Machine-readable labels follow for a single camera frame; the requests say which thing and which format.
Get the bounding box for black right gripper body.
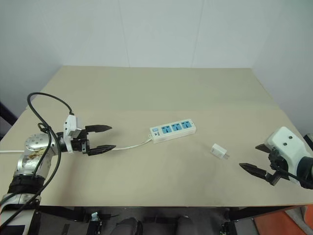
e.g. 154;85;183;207
266;148;294;187

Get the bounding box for white plug adapter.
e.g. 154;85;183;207
210;143;231;161

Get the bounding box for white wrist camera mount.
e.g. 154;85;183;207
62;114;83;154
266;126;313;185

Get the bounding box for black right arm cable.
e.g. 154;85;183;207
278;168;313;188

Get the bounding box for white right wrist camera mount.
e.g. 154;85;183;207
266;126;313;185

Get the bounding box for orange floor object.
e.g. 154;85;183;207
252;204;313;235

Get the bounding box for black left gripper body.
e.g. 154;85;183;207
70;129;90;156

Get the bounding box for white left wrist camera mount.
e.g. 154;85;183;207
62;114;83;154

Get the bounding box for dark rounded shape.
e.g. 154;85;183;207
115;217;144;235

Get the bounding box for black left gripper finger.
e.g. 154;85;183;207
87;144;116;157
85;124;113;134

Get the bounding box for dark blue panel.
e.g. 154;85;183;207
0;98;19;142

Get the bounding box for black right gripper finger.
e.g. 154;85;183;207
254;143;271;154
239;162;270;182

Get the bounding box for white power strip blue sockets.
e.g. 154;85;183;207
149;118;198;144

